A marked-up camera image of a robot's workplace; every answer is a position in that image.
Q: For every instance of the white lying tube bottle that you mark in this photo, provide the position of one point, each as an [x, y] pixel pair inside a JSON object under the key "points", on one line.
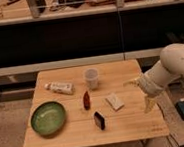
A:
{"points": [[63, 88]]}

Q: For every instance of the green ceramic bowl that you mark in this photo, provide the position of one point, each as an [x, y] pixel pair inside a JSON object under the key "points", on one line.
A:
{"points": [[48, 118]]}

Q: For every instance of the long wooden shelf bench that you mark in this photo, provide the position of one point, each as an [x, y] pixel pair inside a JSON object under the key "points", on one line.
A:
{"points": [[58, 12]]}

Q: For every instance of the black eraser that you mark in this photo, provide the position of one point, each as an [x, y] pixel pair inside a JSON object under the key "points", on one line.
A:
{"points": [[99, 120]]}

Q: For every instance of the wooden slatted table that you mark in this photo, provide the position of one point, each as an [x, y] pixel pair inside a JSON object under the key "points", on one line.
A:
{"points": [[126, 124]]}

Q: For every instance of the white flat box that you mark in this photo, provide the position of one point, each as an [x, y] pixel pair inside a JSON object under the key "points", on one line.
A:
{"points": [[114, 101]]}

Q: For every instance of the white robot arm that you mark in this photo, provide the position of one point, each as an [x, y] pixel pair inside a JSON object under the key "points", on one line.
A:
{"points": [[168, 68]]}

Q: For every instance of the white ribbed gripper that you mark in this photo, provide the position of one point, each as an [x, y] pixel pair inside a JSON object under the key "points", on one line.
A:
{"points": [[151, 84]]}

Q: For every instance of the small dark red bottle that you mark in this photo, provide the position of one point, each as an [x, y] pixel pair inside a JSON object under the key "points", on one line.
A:
{"points": [[86, 101]]}

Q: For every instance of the clear plastic cup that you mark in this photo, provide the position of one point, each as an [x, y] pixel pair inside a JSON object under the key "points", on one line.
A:
{"points": [[91, 78]]}

